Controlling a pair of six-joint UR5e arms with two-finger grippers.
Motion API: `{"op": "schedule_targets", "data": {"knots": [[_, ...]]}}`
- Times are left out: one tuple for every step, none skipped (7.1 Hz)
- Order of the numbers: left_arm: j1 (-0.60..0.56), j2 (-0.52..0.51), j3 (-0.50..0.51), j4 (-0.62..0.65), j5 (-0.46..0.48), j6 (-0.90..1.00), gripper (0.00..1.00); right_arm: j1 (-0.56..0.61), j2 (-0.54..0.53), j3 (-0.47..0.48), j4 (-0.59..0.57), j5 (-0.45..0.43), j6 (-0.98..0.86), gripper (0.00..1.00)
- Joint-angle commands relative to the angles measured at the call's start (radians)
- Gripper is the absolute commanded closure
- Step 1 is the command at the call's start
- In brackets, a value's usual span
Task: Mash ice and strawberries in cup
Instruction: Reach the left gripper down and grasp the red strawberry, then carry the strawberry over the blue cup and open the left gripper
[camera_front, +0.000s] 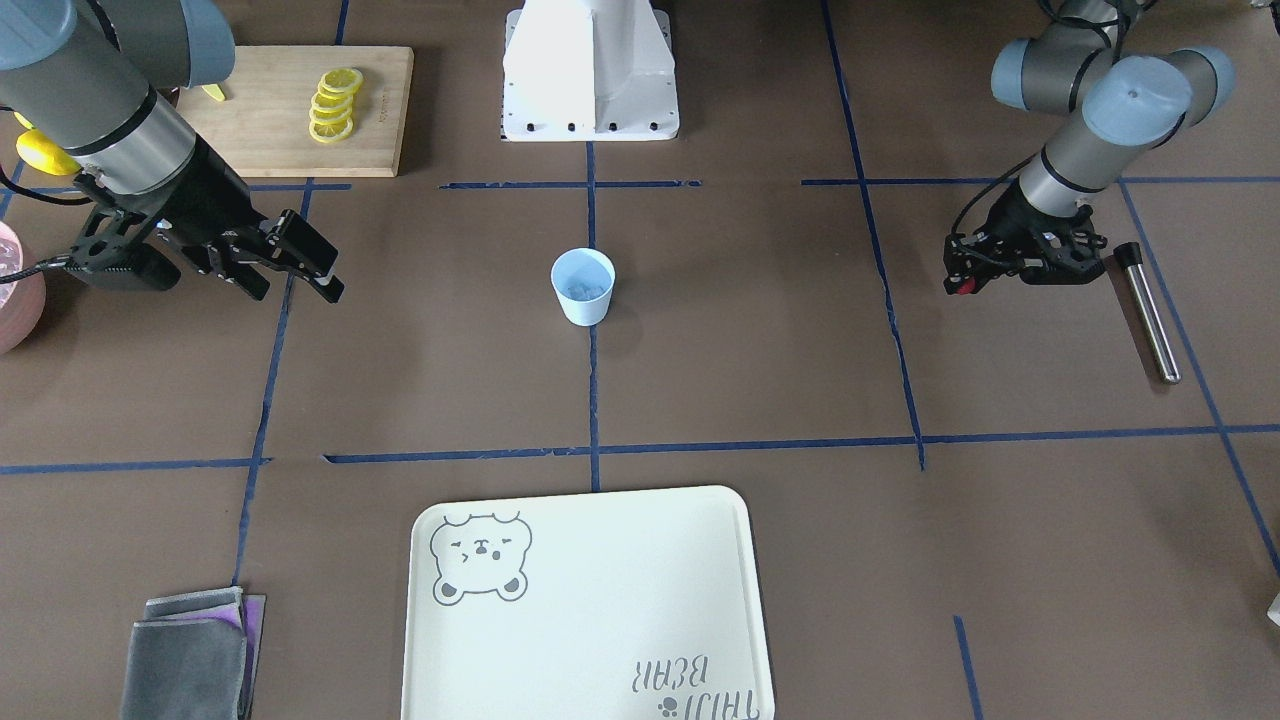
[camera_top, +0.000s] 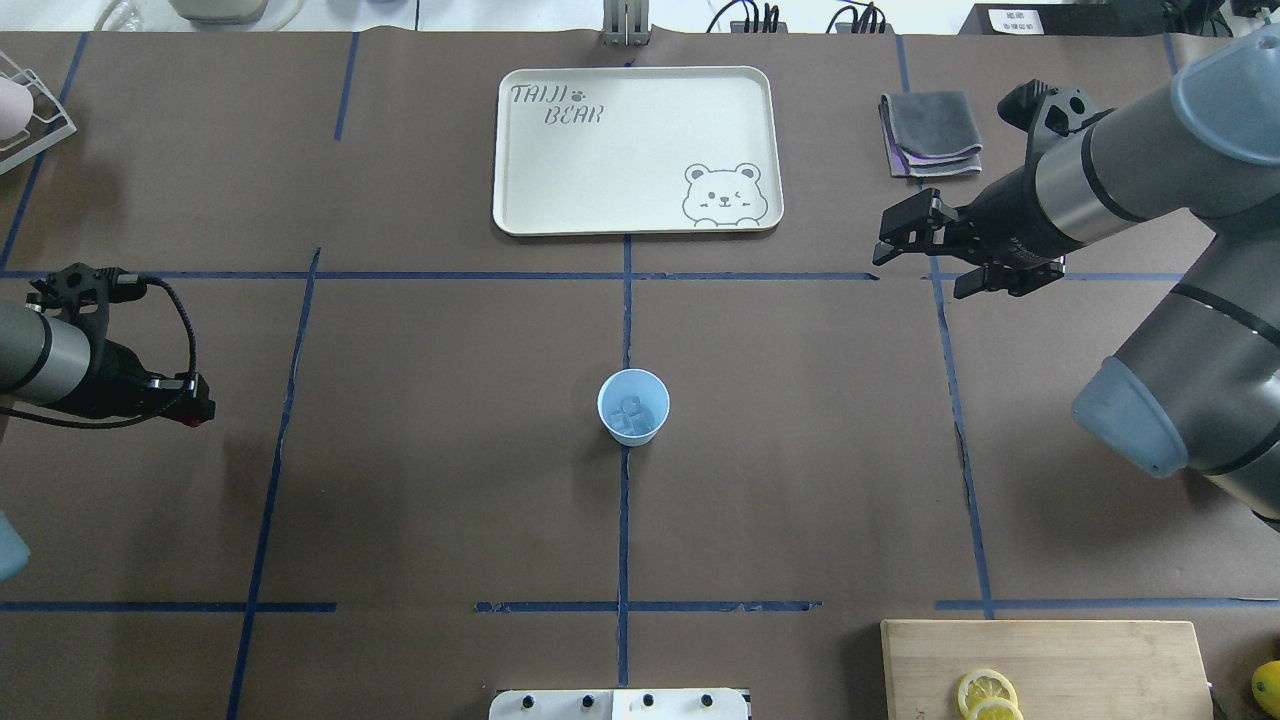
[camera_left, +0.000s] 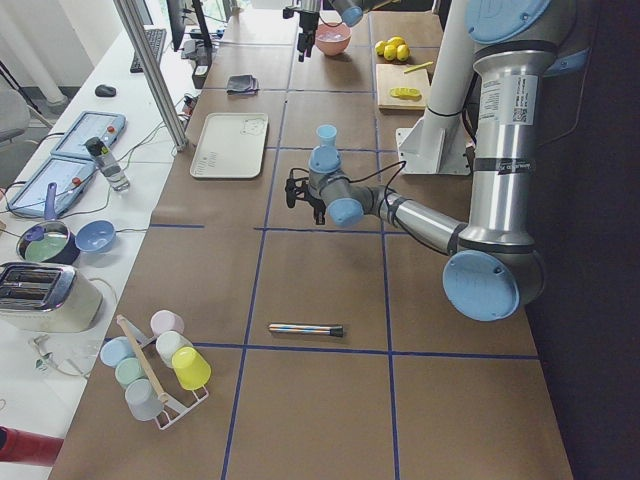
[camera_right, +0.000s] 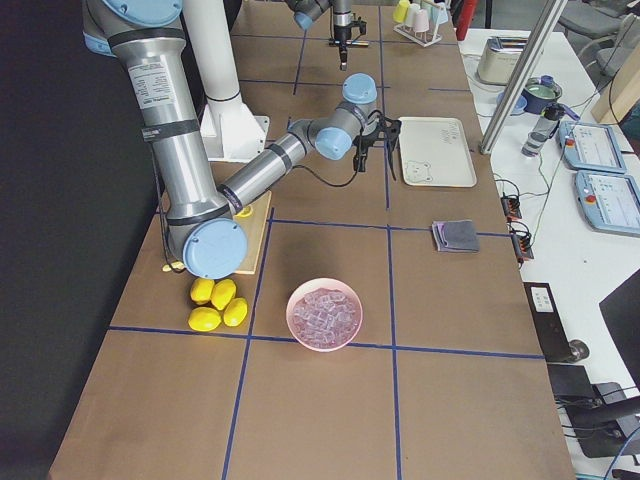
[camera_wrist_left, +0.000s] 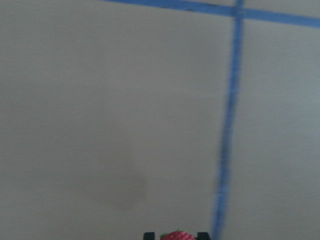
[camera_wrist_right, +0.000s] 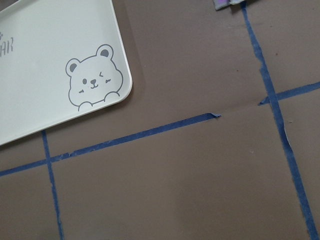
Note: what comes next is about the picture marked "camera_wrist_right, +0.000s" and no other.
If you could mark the folded grey cloth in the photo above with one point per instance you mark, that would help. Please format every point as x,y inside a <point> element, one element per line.
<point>221,4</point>

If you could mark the cream bear serving tray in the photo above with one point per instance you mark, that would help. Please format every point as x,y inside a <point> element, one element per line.
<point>59,60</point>

